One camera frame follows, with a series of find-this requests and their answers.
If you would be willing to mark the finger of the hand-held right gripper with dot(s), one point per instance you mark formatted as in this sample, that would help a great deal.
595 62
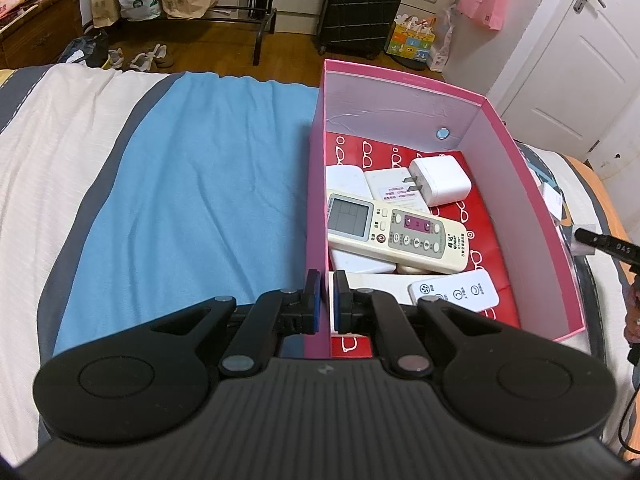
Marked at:
607 245

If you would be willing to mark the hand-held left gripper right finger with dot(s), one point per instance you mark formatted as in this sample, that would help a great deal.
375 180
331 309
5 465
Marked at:
341 304

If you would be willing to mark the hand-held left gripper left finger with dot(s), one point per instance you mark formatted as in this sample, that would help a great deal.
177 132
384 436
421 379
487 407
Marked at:
313 302

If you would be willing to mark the cream remote control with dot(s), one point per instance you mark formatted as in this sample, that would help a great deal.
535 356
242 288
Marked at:
400 232

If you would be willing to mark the small white remote control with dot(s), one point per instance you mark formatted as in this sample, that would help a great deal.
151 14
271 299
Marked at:
452 292

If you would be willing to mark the pink cardboard box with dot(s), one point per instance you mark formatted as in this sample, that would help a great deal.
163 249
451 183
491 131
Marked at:
316 185

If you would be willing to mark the white labelled adapter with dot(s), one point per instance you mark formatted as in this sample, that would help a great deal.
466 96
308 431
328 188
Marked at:
395 195

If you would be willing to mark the white rounded device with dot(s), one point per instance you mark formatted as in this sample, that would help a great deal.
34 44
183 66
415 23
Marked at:
345 177

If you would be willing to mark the white charger plug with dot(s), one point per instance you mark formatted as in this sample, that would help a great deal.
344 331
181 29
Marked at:
442 180

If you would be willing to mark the white paper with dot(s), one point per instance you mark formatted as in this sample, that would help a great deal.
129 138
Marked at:
550 200

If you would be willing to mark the white door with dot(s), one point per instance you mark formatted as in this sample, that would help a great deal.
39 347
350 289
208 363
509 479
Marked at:
575 70

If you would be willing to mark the striped blue white bed sheet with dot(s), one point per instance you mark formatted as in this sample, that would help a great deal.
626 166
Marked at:
175 185

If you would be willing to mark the white plastic bag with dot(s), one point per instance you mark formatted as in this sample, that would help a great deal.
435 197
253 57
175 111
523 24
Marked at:
442 40

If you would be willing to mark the colourful gift bag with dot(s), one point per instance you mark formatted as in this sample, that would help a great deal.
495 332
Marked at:
410 40

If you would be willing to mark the black clothes rack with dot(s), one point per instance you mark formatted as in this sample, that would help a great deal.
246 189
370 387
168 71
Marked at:
264 20

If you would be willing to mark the grey shoe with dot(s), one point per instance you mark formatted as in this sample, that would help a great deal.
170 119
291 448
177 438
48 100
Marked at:
116 57
147 57

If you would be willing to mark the black suitcase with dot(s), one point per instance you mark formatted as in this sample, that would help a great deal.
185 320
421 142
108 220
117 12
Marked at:
360 5

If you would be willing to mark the black bag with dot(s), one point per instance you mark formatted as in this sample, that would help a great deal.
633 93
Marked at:
85 50

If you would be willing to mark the wooden nightstand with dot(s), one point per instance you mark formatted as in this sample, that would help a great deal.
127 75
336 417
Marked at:
40 35

